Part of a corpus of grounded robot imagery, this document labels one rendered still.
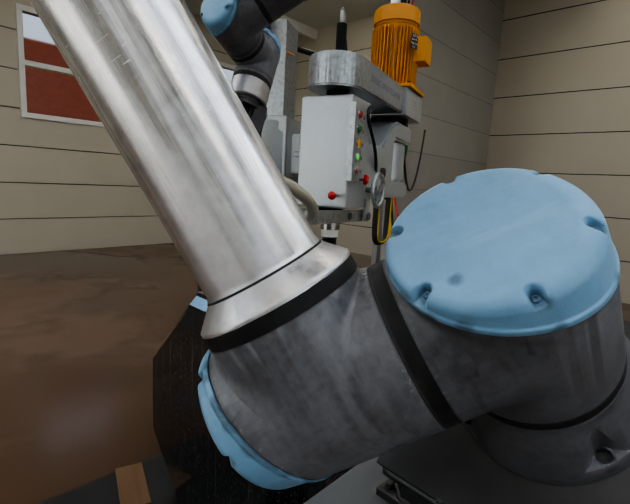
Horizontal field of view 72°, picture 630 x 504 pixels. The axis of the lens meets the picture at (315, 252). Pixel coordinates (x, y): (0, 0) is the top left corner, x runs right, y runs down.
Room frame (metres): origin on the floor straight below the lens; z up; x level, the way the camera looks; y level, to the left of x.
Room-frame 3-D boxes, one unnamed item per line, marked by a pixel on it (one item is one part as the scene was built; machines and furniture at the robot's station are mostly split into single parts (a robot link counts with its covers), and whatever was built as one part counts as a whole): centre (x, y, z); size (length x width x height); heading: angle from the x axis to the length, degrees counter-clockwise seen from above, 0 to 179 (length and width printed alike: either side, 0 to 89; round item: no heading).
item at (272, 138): (2.48, 0.08, 1.36); 0.74 x 0.34 x 0.25; 76
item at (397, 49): (2.36, -0.37, 1.90); 0.31 x 0.28 x 0.40; 63
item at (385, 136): (2.12, -0.24, 1.30); 0.74 x 0.23 x 0.49; 153
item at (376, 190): (1.83, -0.22, 1.20); 0.15 x 0.10 x 0.15; 153
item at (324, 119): (1.85, -0.09, 1.32); 0.36 x 0.22 x 0.45; 153
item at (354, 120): (1.66, -0.13, 1.37); 0.08 x 0.03 x 0.28; 153
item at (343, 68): (2.09, -0.21, 1.62); 0.96 x 0.25 x 0.17; 153
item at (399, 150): (2.36, -0.35, 1.34); 0.19 x 0.19 x 0.20
